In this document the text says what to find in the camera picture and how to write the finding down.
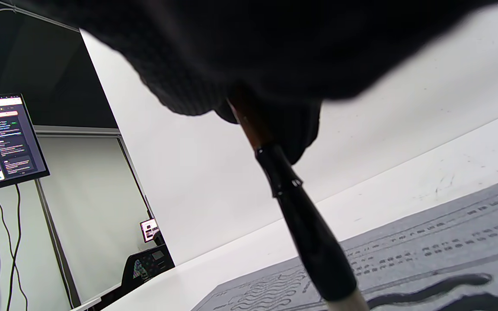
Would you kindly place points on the person's right hand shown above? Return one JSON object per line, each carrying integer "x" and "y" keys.
{"x": 253, "y": 47}

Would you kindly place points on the brown black Chinese brush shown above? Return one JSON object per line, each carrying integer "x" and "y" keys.
{"x": 309, "y": 233}

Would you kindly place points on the grey water writing practice cloth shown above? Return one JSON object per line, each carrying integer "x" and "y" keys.
{"x": 426, "y": 255}

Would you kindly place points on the white backdrop board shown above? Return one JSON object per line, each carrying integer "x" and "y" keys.
{"x": 214, "y": 172}

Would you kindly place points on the small lit screen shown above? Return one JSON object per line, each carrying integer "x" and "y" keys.
{"x": 149, "y": 230}

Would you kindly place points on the black office chair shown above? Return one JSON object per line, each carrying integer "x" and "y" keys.
{"x": 147, "y": 265}

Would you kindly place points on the large computer monitor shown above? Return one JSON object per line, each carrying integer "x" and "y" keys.
{"x": 7, "y": 138}

